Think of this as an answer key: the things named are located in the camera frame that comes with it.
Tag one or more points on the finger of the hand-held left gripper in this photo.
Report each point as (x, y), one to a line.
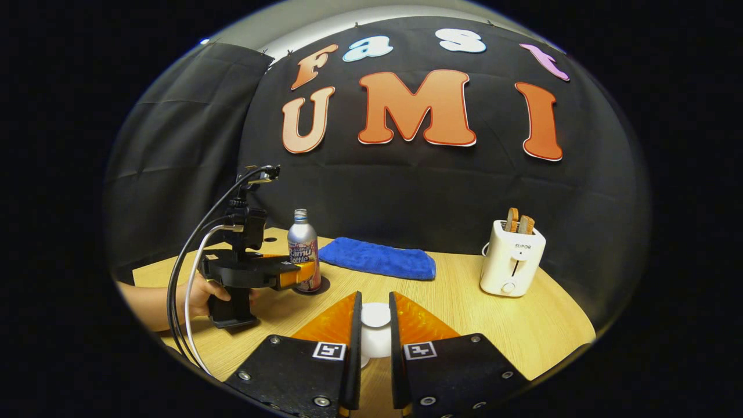
(274, 256)
(296, 276)

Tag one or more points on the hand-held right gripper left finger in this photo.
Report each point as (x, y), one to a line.
(290, 371)

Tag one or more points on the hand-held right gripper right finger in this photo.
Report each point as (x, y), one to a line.
(458, 377)

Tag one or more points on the dark round coaster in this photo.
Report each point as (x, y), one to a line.
(324, 286)

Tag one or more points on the silver water bottle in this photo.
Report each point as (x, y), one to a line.
(303, 244)

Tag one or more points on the white teacup lid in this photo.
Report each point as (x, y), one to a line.
(376, 316)

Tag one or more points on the blue folded towel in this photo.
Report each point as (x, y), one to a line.
(377, 258)

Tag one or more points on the white toaster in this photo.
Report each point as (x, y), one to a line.
(514, 264)

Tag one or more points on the black backdrop cloth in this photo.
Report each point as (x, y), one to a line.
(406, 186)

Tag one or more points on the toast slice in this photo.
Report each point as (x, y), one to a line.
(511, 219)
(526, 224)

